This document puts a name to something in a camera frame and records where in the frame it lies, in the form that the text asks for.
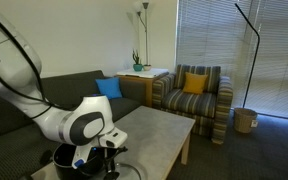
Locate plant in teal pot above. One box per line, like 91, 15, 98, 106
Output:
131, 49, 144, 73

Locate black cooking pot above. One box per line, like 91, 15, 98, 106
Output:
39, 142, 119, 180

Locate wooden side table white top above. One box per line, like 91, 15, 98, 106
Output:
116, 67, 169, 108

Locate yellow throw cushion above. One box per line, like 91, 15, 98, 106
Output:
182, 72, 209, 96

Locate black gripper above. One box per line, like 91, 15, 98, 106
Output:
95, 145, 129, 180

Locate blue throw cushion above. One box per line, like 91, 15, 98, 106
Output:
95, 77, 123, 101

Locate white two-head floor lamp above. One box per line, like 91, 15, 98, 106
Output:
132, 0, 151, 66

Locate light grey coffee table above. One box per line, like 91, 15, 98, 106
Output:
30, 105, 196, 180

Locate wicker waste basket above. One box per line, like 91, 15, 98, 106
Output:
233, 107, 259, 135

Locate round glass pot lid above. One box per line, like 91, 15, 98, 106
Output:
97, 162, 142, 180

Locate white window blinds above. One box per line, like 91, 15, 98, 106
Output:
175, 0, 288, 122

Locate dark grey fabric sofa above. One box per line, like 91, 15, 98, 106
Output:
0, 69, 147, 180

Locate striped fabric armchair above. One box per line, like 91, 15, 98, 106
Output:
151, 64, 234, 145

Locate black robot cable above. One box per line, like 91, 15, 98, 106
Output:
0, 5, 72, 120

